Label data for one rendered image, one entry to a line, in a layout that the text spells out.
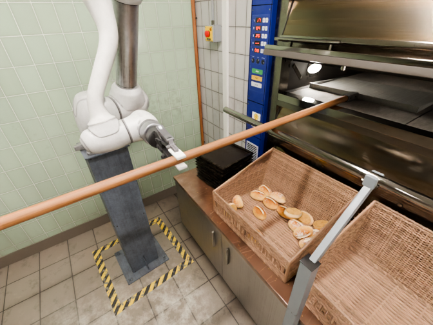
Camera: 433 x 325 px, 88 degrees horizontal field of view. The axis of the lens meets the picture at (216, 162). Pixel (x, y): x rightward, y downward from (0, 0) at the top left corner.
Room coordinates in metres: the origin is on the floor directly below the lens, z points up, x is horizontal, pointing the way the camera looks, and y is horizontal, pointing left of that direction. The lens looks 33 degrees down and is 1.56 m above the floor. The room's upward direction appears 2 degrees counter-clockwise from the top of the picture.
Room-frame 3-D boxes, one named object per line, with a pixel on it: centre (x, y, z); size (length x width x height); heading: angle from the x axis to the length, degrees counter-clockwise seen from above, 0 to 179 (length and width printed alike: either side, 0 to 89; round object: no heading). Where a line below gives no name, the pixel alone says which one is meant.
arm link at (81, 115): (1.09, 0.61, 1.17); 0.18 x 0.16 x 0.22; 142
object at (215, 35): (1.77, -0.01, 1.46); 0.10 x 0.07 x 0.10; 33
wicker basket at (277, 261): (0.88, -0.32, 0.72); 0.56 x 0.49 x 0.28; 34
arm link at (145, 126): (0.80, 0.24, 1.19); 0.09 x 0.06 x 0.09; 122
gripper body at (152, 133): (0.74, 0.21, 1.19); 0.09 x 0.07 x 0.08; 32
